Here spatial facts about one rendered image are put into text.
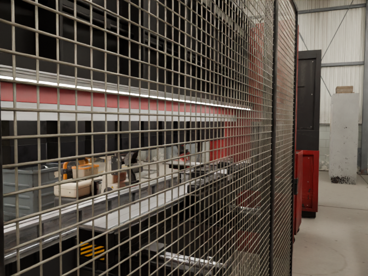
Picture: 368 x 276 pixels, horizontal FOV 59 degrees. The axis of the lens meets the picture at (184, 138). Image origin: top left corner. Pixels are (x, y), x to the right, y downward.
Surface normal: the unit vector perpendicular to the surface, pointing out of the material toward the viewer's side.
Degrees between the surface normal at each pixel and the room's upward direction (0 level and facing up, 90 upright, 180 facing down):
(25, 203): 90
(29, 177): 90
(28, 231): 90
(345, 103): 90
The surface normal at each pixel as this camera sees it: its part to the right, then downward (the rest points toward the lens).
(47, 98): 0.90, 0.03
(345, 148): -0.37, 0.04
